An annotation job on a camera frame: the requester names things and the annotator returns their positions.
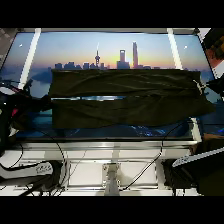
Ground olive green trousers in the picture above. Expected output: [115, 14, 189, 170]
[47, 68, 217, 130]

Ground black garment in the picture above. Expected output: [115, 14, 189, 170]
[0, 94, 38, 134]

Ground black cable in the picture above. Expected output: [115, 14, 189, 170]
[119, 120, 192, 192]
[33, 128, 68, 196]

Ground silver frame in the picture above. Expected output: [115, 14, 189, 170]
[0, 28, 209, 197]

